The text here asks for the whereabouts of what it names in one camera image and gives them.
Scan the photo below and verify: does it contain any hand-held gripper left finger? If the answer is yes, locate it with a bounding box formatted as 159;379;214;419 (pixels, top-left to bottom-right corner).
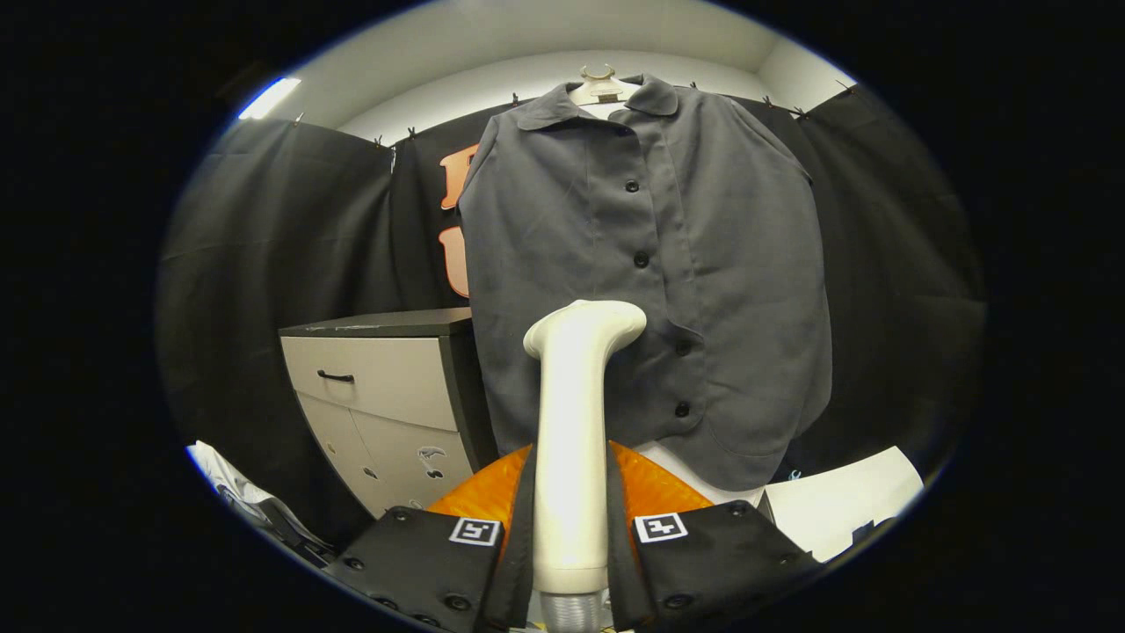
321;442;537;633

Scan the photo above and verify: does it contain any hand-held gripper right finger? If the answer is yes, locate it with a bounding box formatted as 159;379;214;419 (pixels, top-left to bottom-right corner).
606;440;823;633

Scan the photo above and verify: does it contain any white garment steamer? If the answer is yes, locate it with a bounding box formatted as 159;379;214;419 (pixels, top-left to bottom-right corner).
523;299;649;633

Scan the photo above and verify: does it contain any grey button-up shirt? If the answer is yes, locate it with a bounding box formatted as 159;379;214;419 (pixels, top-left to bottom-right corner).
457;73;834;491

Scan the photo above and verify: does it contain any grey drawer cabinet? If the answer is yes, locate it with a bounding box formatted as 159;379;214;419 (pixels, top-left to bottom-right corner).
279;308;497;520

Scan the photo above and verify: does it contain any white printed bag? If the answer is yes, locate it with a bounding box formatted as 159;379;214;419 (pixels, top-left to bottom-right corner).
186;440;339;568

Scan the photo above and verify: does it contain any ceiling light panel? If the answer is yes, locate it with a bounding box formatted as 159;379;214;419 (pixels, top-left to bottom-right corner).
237;77;301;120

